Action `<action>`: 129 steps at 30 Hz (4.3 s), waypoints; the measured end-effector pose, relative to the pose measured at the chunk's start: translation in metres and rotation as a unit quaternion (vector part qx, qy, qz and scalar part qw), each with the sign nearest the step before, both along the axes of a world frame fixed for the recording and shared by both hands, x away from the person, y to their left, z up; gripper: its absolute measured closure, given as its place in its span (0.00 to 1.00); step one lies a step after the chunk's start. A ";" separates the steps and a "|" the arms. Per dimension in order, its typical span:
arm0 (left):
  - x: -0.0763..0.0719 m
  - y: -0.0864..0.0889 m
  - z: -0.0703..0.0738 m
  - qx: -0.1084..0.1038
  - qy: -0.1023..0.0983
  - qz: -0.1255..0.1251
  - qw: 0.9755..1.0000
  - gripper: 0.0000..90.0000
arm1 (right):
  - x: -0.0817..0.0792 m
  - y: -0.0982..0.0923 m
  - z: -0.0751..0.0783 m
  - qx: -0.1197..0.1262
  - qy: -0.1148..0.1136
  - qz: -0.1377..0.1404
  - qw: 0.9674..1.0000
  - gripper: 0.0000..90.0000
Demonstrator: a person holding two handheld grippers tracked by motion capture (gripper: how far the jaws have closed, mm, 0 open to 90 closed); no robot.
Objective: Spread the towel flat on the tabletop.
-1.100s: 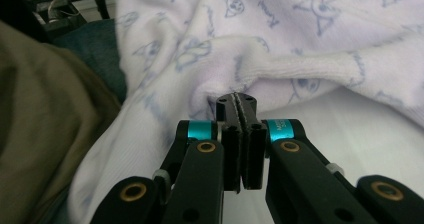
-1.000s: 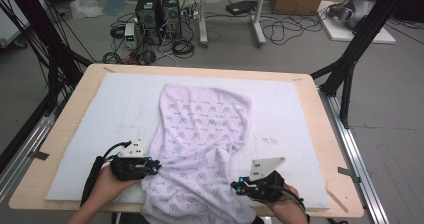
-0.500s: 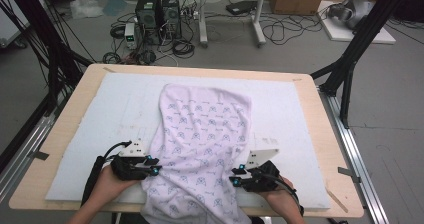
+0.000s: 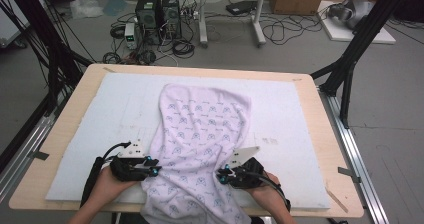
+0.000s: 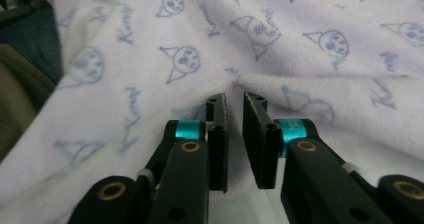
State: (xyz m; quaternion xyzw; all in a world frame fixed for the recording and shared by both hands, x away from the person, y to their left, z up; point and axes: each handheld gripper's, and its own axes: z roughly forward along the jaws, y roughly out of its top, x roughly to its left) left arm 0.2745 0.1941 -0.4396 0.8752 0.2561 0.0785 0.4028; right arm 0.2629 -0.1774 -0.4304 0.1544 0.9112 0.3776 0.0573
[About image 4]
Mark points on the pale lilac printed towel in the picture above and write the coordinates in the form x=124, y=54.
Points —
x=200, y=134

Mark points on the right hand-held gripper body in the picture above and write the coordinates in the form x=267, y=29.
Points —
x=248, y=179

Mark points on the white desk leg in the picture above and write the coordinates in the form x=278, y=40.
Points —
x=259, y=20
x=202, y=17

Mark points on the clear plastic bag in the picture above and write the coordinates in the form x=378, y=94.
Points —
x=86, y=9

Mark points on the large black computer tower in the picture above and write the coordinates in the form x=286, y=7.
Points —
x=148, y=14

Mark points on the slim black computer tower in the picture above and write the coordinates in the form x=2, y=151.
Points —
x=171, y=14

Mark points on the grey helmet-like device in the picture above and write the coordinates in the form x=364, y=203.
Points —
x=356, y=10

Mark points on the thin wooden stick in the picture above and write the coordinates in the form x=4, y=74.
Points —
x=336, y=200

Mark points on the flat black device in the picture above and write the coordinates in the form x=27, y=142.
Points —
x=240, y=7

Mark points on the white foam mat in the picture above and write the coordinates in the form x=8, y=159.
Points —
x=283, y=117

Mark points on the person's right hand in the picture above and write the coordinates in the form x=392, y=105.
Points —
x=266, y=195

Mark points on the small white power supply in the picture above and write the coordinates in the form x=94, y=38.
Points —
x=130, y=35

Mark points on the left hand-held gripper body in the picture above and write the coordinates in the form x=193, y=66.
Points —
x=125, y=170

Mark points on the person's left hand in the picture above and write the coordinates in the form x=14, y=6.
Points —
x=106, y=190

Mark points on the white floor board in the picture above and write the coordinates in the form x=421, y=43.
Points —
x=340, y=34

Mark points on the black metal frame stand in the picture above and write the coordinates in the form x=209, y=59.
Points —
x=366, y=27

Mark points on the aluminium rail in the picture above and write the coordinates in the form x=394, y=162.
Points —
x=23, y=157
x=356, y=164

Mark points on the black tape piece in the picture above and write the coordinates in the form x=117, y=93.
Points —
x=39, y=155

